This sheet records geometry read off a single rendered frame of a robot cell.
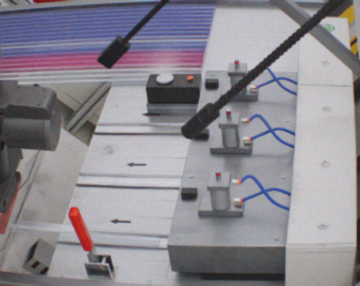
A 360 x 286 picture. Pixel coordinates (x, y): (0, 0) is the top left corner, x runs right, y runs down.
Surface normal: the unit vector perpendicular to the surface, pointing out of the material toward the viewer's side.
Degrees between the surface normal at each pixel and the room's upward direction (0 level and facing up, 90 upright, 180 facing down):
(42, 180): 0
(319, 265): 90
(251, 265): 90
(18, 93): 34
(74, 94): 90
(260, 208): 45
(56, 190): 0
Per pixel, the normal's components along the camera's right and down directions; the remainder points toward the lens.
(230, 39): -0.11, -0.77
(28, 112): -0.11, 0.66
